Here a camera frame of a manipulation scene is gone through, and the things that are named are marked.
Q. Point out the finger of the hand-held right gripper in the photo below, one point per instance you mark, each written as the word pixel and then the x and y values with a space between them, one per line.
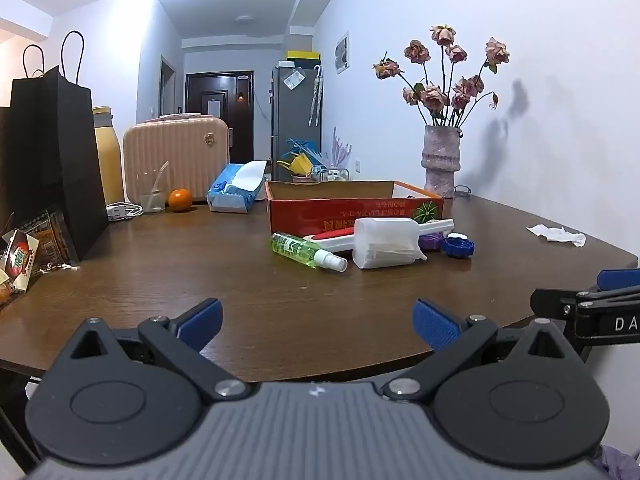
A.
pixel 620 279
pixel 550 302

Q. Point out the yellow watering can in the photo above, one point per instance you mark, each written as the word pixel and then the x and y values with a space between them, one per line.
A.
pixel 297 165

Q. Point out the paper note on refrigerator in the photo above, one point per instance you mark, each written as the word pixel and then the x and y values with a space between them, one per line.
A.
pixel 294 80

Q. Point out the purple feather decoration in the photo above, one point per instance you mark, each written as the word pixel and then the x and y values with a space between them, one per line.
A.
pixel 340 150

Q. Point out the green spray bottle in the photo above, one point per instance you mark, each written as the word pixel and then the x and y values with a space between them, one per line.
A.
pixel 300 251

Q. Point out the folded white umbrella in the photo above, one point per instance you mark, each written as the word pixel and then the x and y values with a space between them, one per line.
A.
pixel 316 95

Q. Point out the yellow thermos jug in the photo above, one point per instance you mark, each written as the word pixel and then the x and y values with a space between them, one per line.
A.
pixel 110 160

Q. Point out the dark brown entrance door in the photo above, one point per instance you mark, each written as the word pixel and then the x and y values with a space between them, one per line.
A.
pixel 217 125

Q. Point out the red white tube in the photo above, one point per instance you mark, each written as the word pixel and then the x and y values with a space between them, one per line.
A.
pixel 330 238

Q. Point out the eyeglasses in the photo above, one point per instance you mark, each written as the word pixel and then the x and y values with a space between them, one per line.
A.
pixel 462 191

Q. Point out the large white plastic bottle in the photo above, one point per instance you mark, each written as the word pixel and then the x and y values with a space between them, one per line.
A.
pixel 385 242

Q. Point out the blue tissue pack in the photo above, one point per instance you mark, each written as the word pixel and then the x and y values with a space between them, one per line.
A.
pixel 232 192

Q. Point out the yellow box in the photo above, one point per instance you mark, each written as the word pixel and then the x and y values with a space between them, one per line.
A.
pixel 302 56

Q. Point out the brown snack packet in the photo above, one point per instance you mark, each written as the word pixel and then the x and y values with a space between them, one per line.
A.
pixel 55 237

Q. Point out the pink ribbed suitcase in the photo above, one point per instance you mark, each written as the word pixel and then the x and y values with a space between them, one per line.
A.
pixel 175 155

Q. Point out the crumpled white tissue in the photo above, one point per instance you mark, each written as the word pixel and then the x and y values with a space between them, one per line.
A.
pixel 555 235

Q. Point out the pink ceramic vase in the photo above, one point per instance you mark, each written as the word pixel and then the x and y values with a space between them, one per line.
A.
pixel 441 160

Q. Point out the red and white snack packet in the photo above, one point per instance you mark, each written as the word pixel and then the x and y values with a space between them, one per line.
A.
pixel 20 260

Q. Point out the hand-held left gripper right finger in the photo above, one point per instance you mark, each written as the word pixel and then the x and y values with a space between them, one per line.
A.
pixel 434 325

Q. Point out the purple cloth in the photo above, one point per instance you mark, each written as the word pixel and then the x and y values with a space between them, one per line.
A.
pixel 622 465

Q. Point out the clear drinking glass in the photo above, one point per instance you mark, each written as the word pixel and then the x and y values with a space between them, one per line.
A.
pixel 152 201

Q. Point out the blue bottle cap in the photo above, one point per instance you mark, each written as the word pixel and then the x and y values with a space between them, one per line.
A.
pixel 459 248

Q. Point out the orange fruit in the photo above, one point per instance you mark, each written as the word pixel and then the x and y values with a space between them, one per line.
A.
pixel 180 199

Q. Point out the dried pink roses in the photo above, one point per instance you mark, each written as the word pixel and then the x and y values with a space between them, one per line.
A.
pixel 440 95

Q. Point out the round ceiling lamp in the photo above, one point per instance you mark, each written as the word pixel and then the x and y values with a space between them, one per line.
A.
pixel 245 20

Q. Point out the black paper bag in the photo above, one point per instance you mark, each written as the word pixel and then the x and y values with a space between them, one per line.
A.
pixel 50 160

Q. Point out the red cardboard box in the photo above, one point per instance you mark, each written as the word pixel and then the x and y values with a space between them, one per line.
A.
pixel 310 212

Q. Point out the grey refrigerator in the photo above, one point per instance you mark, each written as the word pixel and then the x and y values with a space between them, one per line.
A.
pixel 295 120

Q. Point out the purple bottle cap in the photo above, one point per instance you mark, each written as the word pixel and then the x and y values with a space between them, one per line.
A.
pixel 430 242

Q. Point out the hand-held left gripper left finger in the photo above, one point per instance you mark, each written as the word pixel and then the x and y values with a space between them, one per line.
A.
pixel 202 319

